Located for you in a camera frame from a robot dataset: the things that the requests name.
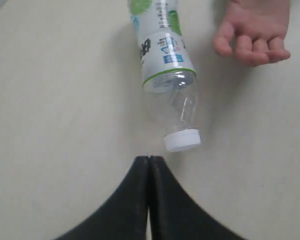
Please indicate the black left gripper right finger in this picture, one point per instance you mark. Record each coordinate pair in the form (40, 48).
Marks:
(174, 215)

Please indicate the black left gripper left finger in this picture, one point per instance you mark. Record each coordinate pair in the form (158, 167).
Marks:
(123, 216)

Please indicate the clear bottle green lime label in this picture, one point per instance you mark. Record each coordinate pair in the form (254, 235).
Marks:
(169, 79)

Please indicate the open human hand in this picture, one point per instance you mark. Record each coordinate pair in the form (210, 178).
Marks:
(254, 31)

